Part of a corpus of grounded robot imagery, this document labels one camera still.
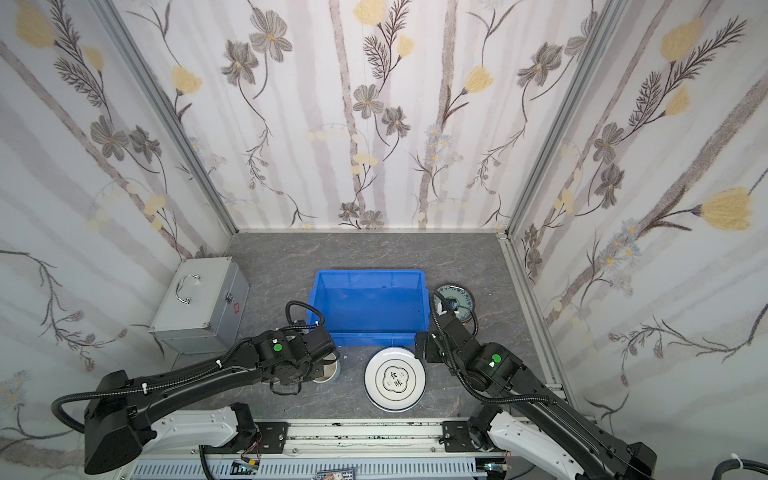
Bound white plate with green rim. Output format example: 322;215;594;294
364;347;427;413

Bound cream mug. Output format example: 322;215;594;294
313;352;340;384

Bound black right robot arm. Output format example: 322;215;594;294
415;313;657;479

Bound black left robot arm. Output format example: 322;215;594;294
84;326;336;475

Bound blue plastic bin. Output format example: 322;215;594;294
308;269;430;348

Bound green patterned plate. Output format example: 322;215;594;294
433;284;475;323

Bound silver aluminium case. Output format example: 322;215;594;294
149;257;250;355

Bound aluminium mounting rail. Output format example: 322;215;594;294
113;416;607;480

